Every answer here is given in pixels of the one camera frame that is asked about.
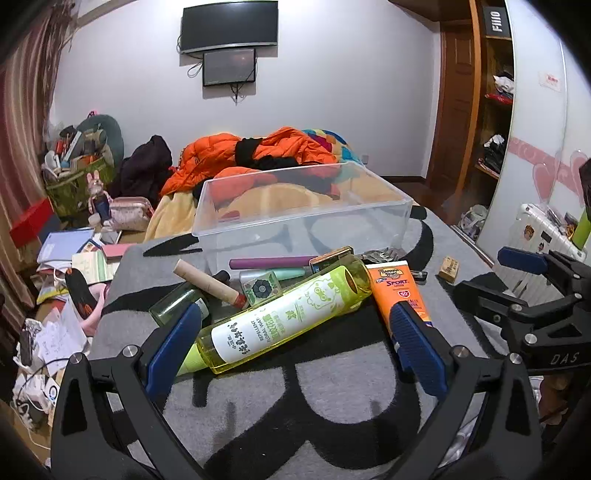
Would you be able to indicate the wooden wardrobe shelf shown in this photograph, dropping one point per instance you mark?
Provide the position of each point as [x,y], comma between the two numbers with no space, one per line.
[496,115]

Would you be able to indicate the small green flower-print box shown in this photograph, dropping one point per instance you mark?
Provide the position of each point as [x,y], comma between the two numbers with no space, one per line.
[261,288]

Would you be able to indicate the red box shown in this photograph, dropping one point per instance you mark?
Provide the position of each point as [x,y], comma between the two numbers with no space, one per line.
[32,221]

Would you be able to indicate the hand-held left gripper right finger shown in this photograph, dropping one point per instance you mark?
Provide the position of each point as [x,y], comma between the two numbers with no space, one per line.
[418,350]

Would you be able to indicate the purple pen-shaped tube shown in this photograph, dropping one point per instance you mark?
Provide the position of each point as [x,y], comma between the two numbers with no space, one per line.
[272,263]

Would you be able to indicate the pink notebook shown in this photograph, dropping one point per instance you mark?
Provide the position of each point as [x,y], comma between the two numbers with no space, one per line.
[117,250]

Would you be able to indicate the orange puffer jacket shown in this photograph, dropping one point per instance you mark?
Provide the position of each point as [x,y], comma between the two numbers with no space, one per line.
[207,157]

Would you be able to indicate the bunny figure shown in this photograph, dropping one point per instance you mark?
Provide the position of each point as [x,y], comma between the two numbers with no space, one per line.
[99,198]

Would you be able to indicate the brown cardboard tube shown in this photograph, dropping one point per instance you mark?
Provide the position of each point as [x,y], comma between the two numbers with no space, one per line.
[203,281]

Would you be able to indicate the wooden door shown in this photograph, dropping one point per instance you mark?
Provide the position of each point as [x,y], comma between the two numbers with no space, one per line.
[455,101]

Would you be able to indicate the teal tube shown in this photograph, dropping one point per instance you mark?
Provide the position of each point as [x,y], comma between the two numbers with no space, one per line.
[291,273]

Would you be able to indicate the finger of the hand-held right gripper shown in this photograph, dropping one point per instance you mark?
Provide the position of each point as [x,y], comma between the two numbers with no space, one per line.
[521,261]
[489,302]

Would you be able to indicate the curved black television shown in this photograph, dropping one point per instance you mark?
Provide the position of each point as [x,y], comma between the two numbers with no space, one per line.
[228,25]

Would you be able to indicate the dark purple garment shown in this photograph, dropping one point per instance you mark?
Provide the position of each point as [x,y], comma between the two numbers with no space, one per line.
[143,166]

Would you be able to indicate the pink slipper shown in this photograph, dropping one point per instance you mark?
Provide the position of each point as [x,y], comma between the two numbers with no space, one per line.
[94,318]

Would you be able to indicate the white suitcase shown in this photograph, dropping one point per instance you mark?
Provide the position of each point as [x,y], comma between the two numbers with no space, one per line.
[531,230]

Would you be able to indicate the white wardrobe sliding door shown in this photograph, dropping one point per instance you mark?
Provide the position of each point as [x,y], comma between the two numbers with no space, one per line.
[535,115]

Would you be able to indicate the orange sunscreen tube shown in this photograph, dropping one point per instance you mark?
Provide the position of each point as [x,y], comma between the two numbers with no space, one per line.
[397,290]

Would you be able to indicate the loose white papers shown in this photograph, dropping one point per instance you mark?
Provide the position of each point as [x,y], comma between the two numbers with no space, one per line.
[60,337]

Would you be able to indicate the pink pouch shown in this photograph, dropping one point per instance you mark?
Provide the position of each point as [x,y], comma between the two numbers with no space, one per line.
[131,212]

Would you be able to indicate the black garment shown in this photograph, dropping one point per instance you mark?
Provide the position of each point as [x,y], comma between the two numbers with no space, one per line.
[251,150]

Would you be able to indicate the small brown box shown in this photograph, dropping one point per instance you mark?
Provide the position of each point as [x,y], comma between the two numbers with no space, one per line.
[330,259]

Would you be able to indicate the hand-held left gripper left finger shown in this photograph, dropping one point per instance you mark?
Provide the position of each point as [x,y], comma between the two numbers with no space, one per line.
[171,353]

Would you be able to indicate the dark green glass bottle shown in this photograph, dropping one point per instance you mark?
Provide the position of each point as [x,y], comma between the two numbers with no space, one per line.
[178,302]

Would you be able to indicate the black shoe insole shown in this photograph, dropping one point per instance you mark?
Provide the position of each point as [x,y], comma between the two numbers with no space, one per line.
[81,290]

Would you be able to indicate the small wooden block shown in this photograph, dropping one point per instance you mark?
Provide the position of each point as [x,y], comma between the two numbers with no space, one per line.
[449,268]

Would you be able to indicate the clear plastic bin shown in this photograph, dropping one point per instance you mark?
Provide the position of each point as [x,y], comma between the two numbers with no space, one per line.
[277,230]

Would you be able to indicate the striped curtain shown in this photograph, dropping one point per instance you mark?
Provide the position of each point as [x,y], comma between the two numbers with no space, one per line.
[18,115]

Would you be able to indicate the small black screen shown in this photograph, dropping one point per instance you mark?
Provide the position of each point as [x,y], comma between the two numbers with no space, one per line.
[228,67]

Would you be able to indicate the nail clipper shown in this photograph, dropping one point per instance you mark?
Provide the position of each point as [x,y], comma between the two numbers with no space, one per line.
[418,275]

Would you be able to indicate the pale green book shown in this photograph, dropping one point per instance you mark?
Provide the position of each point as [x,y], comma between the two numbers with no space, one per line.
[92,267]

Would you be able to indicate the white power strip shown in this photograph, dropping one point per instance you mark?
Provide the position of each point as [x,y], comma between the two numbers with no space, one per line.
[34,397]

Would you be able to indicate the blue notebook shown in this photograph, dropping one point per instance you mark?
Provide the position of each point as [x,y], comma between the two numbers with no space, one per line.
[64,244]

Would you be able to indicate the green storage basket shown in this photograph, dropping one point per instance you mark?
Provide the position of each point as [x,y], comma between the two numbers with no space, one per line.
[69,194]

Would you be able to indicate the black box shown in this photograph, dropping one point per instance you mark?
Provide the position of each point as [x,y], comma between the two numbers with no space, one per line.
[496,21]

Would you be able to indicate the yellow colourful blanket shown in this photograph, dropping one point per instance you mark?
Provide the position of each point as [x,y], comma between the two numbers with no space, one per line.
[171,212]

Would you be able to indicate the yellow-green spray bottle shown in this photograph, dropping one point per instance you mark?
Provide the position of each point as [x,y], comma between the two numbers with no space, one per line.
[277,323]

